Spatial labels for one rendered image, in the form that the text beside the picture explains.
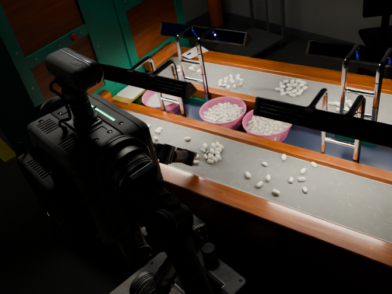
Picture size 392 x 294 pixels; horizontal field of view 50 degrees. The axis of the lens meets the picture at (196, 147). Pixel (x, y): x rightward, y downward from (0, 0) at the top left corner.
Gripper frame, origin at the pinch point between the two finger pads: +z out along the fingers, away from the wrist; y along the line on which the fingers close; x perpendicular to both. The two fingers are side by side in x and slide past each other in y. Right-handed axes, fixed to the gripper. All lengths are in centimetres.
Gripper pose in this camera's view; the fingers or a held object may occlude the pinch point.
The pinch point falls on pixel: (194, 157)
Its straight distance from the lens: 200.7
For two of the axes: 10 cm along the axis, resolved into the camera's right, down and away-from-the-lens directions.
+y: -8.2, -2.5, 5.2
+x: -2.4, 9.7, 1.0
